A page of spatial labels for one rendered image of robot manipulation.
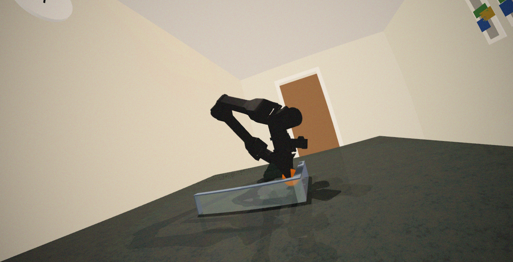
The clear low corner wall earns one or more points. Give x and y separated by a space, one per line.
284 193

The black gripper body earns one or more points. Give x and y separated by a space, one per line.
280 151

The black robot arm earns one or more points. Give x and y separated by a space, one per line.
259 110

